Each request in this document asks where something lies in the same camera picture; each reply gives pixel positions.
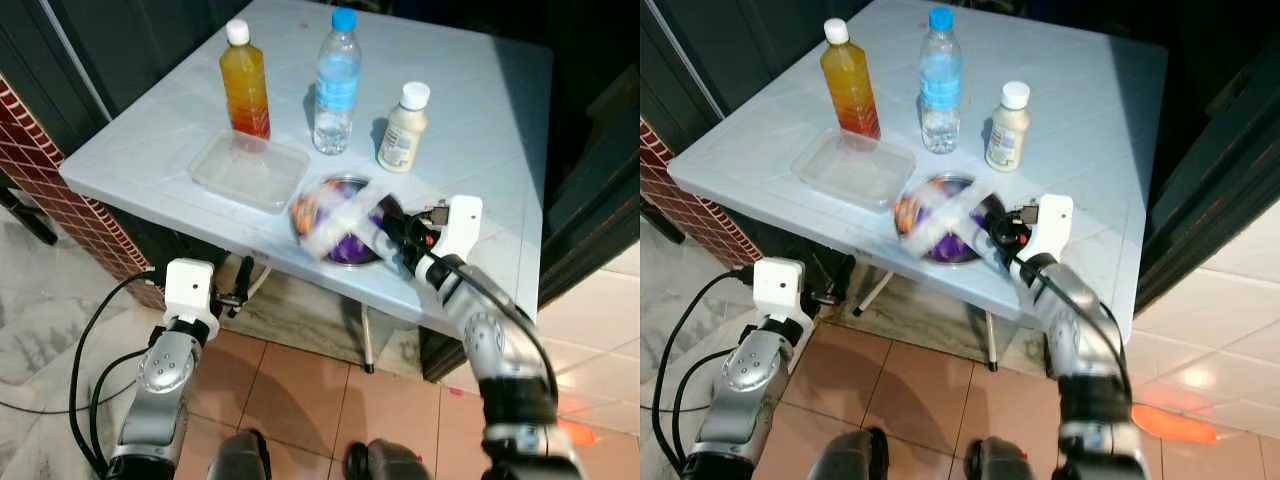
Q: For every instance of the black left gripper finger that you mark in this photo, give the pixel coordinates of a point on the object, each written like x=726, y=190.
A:
x=831, y=280
x=243, y=285

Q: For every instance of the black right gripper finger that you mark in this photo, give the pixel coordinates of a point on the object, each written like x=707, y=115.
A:
x=987, y=220
x=391, y=220

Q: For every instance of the steel bowl with food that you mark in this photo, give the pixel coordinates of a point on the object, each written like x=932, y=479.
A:
x=940, y=225
x=340, y=225

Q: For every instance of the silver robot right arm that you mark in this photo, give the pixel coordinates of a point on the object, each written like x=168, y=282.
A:
x=490, y=340
x=1085, y=310

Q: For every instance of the small beige bottle white cap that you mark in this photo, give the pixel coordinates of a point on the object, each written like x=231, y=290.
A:
x=403, y=135
x=1007, y=135

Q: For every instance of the clear plastic food container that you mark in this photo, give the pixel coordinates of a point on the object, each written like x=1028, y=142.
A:
x=855, y=170
x=250, y=170

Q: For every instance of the white folding table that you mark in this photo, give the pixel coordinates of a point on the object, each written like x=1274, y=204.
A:
x=1090, y=130
x=470, y=130

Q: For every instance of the clear water bottle blue cap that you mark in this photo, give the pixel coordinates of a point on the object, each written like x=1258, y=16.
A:
x=337, y=90
x=940, y=90

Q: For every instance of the grey robot left leg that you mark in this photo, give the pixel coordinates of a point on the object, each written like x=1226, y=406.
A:
x=850, y=458
x=240, y=460

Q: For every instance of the grey robot leg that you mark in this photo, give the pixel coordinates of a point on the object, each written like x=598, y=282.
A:
x=240, y=460
x=850, y=458
x=388, y=462
x=1000, y=462

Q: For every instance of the dark door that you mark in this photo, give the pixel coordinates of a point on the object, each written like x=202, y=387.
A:
x=1210, y=170
x=590, y=170

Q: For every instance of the orange juice bottle white cap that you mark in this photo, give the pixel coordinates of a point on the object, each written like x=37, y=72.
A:
x=850, y=90
x=245, y=90

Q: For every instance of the grey robot right leg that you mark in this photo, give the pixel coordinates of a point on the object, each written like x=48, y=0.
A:
x=1000, y=462
x=388, y=462

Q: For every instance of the orange object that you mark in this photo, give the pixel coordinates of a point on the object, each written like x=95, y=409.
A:
x=1175, y=425
x=578, y=433

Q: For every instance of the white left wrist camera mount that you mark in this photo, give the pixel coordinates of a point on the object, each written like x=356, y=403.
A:
x=778, y=290
x=188, y=290

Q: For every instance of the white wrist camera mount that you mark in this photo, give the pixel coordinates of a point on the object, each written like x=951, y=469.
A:
x=1052, y=225
x=778, y=290
x=462, y=225
x=188, y=290

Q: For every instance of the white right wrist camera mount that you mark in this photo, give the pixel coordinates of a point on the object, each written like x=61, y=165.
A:
x=462, y=225
x=1052, y=225

